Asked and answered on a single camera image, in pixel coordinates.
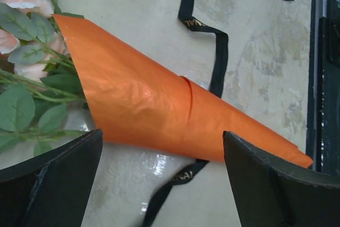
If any orange paper flower wrap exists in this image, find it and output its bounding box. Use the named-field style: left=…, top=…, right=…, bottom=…
left=54, top=14, right=312, bottom=167

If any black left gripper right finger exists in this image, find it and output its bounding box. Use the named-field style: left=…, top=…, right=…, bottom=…
left=223, top=131, right=339, bottom=226

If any artificial rose bouquet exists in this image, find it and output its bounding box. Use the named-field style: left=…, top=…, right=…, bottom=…
left=1, top=0, right=86, bottom=156

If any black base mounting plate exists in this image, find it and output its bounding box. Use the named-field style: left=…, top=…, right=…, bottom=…
left=306, top=0, right=339, bottom=176

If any black ribbon with gold text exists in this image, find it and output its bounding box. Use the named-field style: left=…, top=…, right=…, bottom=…
left=140, top=0, right=293, bottom=227

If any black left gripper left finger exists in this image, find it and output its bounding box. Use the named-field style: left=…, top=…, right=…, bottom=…
left=1, top=129, right=103, bottom=227

